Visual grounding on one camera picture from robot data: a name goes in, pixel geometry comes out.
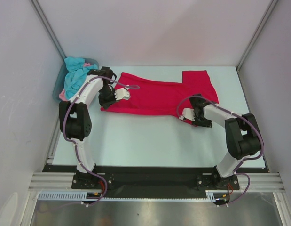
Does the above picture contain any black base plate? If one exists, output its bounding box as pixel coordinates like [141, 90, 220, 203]
[43, 165, 268, 200]

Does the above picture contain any aluminium frame rail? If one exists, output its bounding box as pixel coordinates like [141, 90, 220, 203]
[28, 172, 285, 193]

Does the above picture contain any cyan t shirt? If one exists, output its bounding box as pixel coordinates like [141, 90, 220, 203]
[64, 57, 88, 99]

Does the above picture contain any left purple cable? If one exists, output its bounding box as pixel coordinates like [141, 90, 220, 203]
[39, 75, 140, 214]

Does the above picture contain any grey plastic bin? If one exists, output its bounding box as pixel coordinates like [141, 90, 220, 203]
[52, 58, 99, 102]

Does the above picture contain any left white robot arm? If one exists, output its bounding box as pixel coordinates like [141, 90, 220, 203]
[59, 67, 117, 188]

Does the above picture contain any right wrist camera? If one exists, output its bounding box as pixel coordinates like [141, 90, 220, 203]
[179, 108, 195, 121]

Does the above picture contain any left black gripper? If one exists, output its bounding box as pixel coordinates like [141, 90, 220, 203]
[98, 85, 119, 110]

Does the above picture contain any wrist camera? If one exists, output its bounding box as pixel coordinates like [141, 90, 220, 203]
[179, 108, 195, 121]
[114, 88, 131, 101]

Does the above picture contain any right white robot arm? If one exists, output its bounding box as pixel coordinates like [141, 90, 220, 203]
[189, 95, 264, 189]

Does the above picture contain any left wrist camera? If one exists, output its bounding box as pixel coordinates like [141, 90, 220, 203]
[114, 88, 131, 101]

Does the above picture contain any red t shirt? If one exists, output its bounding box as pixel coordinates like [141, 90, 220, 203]
[101, 70, 219, 117]

